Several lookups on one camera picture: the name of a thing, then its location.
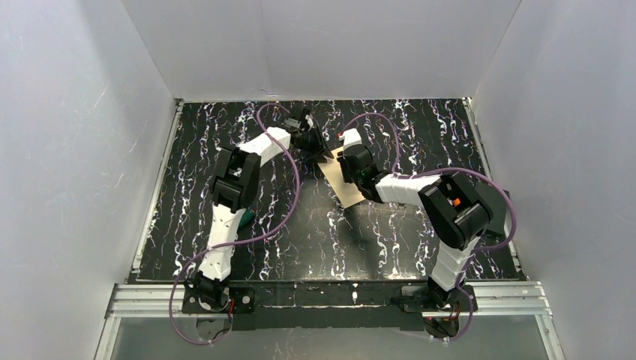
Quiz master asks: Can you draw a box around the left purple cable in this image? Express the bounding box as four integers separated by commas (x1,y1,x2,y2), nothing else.
169,102,302,346

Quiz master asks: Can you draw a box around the aluminium frame rail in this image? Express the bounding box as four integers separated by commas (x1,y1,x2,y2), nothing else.
106,280,552,317

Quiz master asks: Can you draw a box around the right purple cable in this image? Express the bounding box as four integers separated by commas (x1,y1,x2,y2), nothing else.
340,112,518,344

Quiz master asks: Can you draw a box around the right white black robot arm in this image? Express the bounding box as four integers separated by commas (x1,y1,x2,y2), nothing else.
337,129,494,308

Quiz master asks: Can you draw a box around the purple cable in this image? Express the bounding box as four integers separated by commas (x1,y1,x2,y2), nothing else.
169,102,302,346
340,112,518,344

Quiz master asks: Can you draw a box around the black flat box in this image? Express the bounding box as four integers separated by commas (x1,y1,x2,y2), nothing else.
475,182,508,238

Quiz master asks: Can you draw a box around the green handled screwdriver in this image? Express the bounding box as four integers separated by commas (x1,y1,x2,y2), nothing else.
238,209,255,230

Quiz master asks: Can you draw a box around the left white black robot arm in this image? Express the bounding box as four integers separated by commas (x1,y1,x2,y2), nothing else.
184,107,333,312

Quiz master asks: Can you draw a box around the cream envelope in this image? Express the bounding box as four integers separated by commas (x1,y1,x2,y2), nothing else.
319,147,365,209

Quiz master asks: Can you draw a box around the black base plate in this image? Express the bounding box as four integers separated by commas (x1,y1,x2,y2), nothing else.
181,280,479,335

